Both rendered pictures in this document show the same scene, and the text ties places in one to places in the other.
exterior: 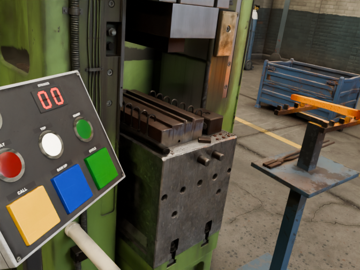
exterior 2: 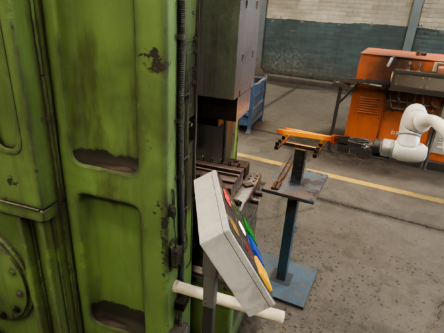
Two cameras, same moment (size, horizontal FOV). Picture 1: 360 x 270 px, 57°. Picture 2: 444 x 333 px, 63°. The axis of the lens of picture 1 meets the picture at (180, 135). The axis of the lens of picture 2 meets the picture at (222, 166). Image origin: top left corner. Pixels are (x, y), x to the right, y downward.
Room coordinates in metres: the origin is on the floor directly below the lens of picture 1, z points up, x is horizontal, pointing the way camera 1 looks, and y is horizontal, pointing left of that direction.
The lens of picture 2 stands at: (-0.18, 0.71, 1.68)
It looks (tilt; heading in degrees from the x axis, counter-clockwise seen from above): 24 degrees down; 333
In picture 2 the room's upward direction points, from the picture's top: 3 degrees clockwise
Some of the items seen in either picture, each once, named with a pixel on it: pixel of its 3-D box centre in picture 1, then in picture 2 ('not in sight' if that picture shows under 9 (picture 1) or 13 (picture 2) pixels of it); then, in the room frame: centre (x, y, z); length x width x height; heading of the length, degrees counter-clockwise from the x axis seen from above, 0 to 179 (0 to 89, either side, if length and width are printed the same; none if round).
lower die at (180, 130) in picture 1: (145, 113); (193, 175); (1.21, 0.14, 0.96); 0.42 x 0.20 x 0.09; 46
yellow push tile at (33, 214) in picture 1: (33, 214); (261, 273); (0.47, 0.24, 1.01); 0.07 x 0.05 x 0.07; 161
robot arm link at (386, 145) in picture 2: not in sight; (386, 147); (1.00, -0.84, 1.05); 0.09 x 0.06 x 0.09; 127
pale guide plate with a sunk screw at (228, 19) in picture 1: (225, 34); not in sight; (1.38, -0.14, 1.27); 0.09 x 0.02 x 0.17; 136
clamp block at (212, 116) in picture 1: (204, 120); (235, 168); (1.23, -0.09, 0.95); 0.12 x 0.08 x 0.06; 46
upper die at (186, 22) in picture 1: (152, 15); (195, 97); (1.21, 0.14, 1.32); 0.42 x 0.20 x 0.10; 46
